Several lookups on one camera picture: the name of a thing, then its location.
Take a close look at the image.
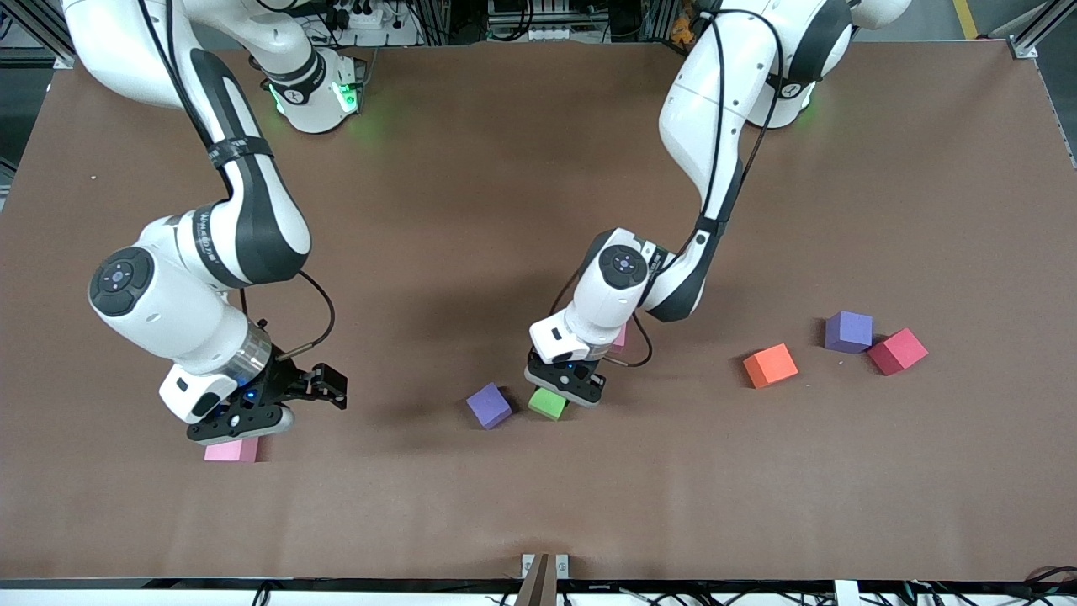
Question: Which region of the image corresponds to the green foam cube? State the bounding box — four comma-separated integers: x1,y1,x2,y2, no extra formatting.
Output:
528,387,570,421

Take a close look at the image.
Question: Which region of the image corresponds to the purple foam cube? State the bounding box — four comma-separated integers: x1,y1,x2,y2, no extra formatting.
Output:
825,311,874,354
466,383,513,431

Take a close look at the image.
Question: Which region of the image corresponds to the orange foam cube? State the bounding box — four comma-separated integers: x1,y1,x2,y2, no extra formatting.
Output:
743,343,799,390

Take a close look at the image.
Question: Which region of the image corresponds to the brown table cover sheet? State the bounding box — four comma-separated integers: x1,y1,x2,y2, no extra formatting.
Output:
0,42,1077,582

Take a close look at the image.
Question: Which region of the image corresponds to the red foam cube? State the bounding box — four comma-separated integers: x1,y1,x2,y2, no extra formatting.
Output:
867,327,930,376

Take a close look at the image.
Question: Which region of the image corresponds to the metal equipment rack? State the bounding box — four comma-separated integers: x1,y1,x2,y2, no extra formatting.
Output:
488,0,581,43

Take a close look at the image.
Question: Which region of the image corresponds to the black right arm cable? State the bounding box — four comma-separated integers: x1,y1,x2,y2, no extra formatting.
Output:
135,0,337,361

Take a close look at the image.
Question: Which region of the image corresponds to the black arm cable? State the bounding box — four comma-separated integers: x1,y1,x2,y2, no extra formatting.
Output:
549,8,788,369
135,0,337,361

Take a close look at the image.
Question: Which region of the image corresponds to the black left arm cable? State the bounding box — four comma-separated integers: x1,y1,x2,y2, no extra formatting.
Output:
549,8,788,369

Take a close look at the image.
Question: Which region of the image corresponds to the small metal bracket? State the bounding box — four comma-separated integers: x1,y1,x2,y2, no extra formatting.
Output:
522,553,570,582

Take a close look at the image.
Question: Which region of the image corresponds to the white table edge rail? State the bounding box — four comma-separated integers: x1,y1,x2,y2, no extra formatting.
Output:
0,579,1077,606

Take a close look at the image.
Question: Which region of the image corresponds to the aluminium frame corner post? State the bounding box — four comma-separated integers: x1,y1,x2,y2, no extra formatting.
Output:
0,0,81,70
1010,0,1077,60

